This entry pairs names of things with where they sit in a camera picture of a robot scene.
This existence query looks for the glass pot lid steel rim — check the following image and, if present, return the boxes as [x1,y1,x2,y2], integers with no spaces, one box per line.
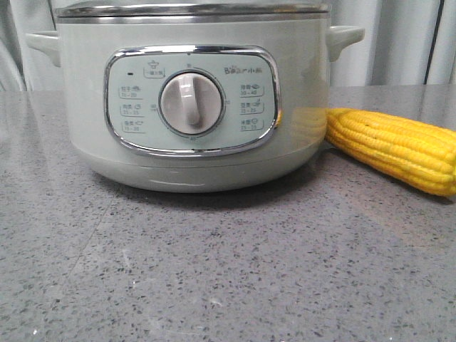
[55,1,329,18]

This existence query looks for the yellow corn cob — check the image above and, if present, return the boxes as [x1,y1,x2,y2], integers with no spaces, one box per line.
[326,108,455,197]

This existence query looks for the pale green electric cooking pot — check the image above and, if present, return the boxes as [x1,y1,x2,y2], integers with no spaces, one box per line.
[26,13,364,192]

